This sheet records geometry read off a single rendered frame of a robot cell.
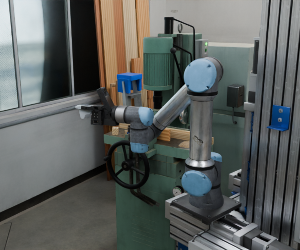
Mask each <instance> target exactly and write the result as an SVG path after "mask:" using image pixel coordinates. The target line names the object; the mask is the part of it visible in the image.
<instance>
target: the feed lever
mask: <svg viewBox="0 0 300 250"><path fill-rule="evenodd" d="M170 52H171V53H172V54H173V55H174V59H175V62H176V65H177V68H178V72H179V75H180V79H181V82H182V86H184V81H183V77H182V74H181V71H180V67H179V63H178V60H177V57H176V48H171V49H170Z"/></svg>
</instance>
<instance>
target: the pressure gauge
mask: <svg viewBox="0 0 300 250"><path fill-rule="evenodd" d="M176 192H177V193H176ZM172 193H173V195H174V196H177V195H180V194H182V193H184V190H183V188H182V187H181V186H175V187H174V188H173V189H172Z"/></svg>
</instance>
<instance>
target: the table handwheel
mask: <svg viewBox="0 0 300 250"><path fill-rule="evenodd" d="M121 145H122V149H123V153H124V159H125V161H123V162H122V163H121V167H122V168H121V169H120V170H119V171H118V172H117V173H115V172H114V170H113V167H112V161H111V159H112V158H111V159H109V160H108V161H107V167H108V170H109V173H110V175H111V176H112V178H113V179H114V181H115V182H116V183H118V184H119V185H120V186H122V187H124V188H127V189H137V188H140V187H142V186H143V185H144V184H145V183H146V182H147V180H148V178H149V174H150V165H149V161H148V158H147V156H146V154H145V153H139V154H140V156H141V157H139V161H142V160H143V162H144V167H145V172H142V171H140V170H138V169H137V168H135V167H134V165H135V163H136V160H135V158H133V159H128V158H127V154H126V149H125V145H127V146H130V147H131V145H130V141H128V140H120V141H117V142H116V143H114V144H113V145H112V146H111V147H110V148H109V150H108V153H107V156H110V155H111V156H112V153H113V151H114V150H115V149H116V148H117V147H118V146H121ZM130 169H133V170H134V171H136V172H138V173H140V174H142V175H143V179H142V180H141V181H140V182H139V183H137V184H134V185H130V184H127V183H125V182H123V181H122V180H120V179H119V178H118V177H117V175H119V174H120V173H121V172H122V171H123V170H125V171H129V170H130Z"/></svg>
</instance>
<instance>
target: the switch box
mask: <svg viewBox="0 0 300 250"><path fill-rule="evenodd" d="M208 42H209V41H208V40H203V39H200V40H195V59H201V58H204V57H207V56H208ZM205 43H207V45H205ZM205 46H207V47H206V48H205ZM205 49H207V52H205ZM205 53H206V54H205Z"/></svg>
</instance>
